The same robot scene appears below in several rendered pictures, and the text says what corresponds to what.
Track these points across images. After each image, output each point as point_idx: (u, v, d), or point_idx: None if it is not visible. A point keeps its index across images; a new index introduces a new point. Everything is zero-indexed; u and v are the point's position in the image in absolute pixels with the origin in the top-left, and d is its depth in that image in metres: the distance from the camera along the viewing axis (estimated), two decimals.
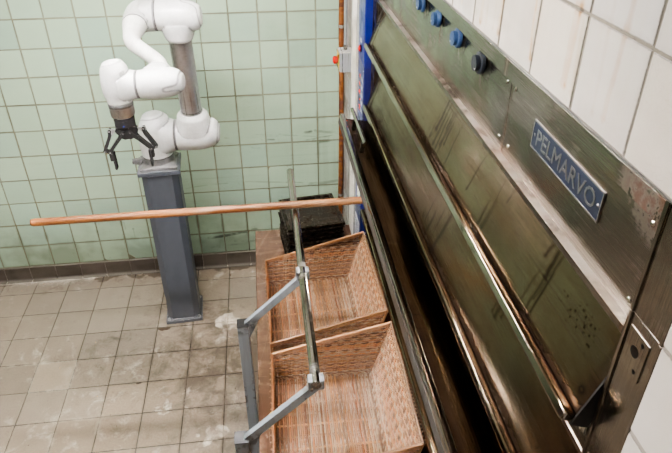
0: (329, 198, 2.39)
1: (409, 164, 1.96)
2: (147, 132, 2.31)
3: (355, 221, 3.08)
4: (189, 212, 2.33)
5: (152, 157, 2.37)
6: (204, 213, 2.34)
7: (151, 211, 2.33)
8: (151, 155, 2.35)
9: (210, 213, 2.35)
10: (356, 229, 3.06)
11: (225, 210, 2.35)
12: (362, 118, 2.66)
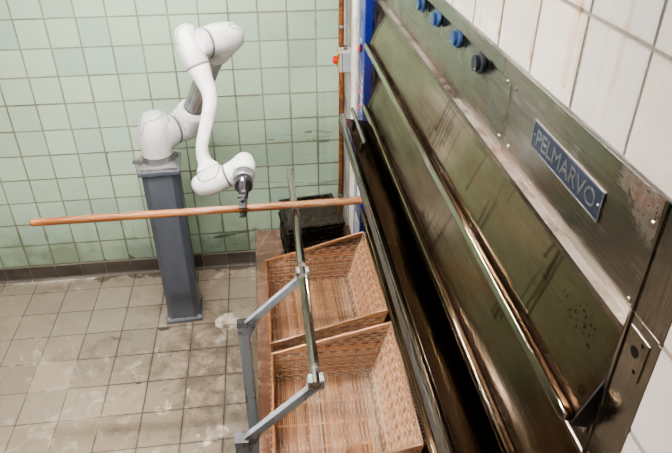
0: (329, 199, 2.39)
1: (409, 164, 1.96)
2: (242, 181, 2.43)
3: (355, 221, 3.08)
4: (189, 212, 2.33)
5: (243, 203, 2.35)
6: (204, 213, 2.34)
7: (150, 211, 2.33)
8: (239, 201, 2.37)
9: (210, 213, 2.35)
10: (356, 229, 3.06)
11: (225, 210, 2.35)
12: (362, 118, 2.66)
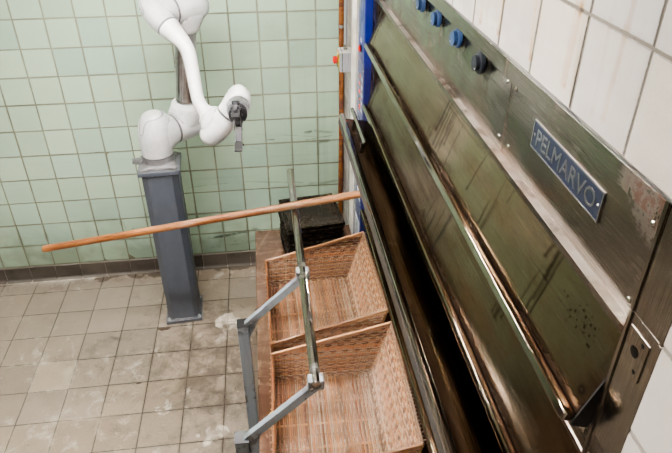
0: (303, 200, 2.37)
1: (409, 164, 1.96)
2: None
3: (355, 221, 3.08)
4: (173, 226, 2.45)
5: (236, 113, 2.24)
6: (187, 226, 2.44)
7: (140, 228, 2.48)
8: (232, 111, 2.25)
9: (193, 226, 2.44)
10: (356, 229, 3.06)
11: (205, 221, 2.43)
12: (362, 118, 2.66)
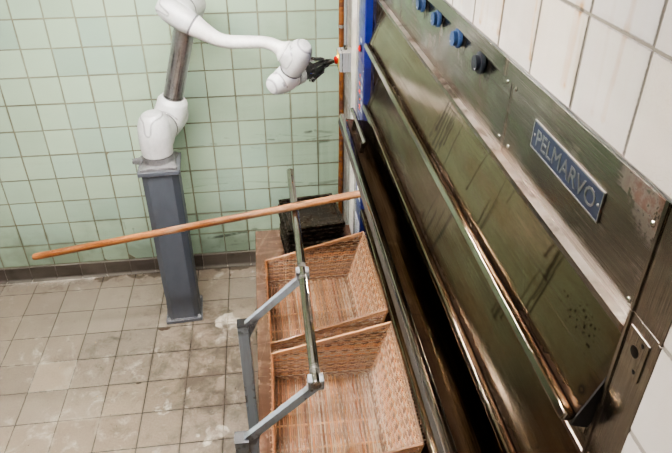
0: (286, 204, 2.38)
1: (409, 164, 1.96)
2: (314, 57, 2.92)
3: (355, 221, 3.08)
4: (159, 233, 2.46)
5: (327, 60, 3.01)
6: (173, 232, 2.46)
7: (127, 235, 2.50)
8: (328, 62, 2.99)
9: (179, 232, 2.46)
10: (356, 229, 3.06)
11: (190, 227, 2.44)
12: (362, 118, 2.66)
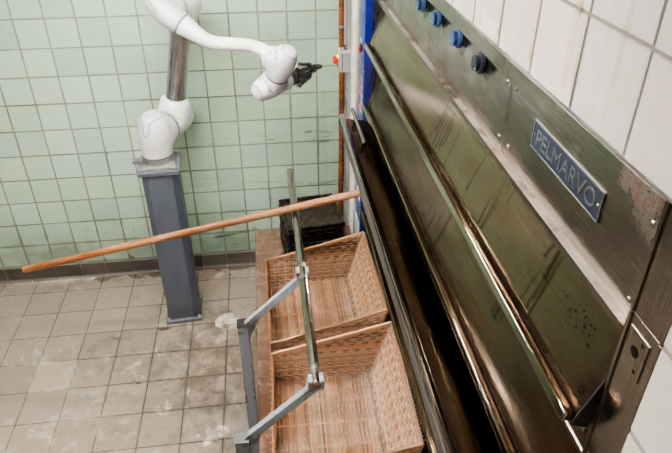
0: (272, 209, 2.38)
1: (409, 164, 1.96)
2: (300, 62, 2.86)
3: (355, 221, 3.08)
4: (147, 242, 2.47)
5: (315, 65, 2.95)
6: (160, 241, 2.46)
7: (115, 245, 2.50)
8: (315, 67, 2.93)
9: (166, 240, 2.46)
10: (356, 229, 3.06)
11: (177, 235, 2.44)
12: (362, 118, 2.66)
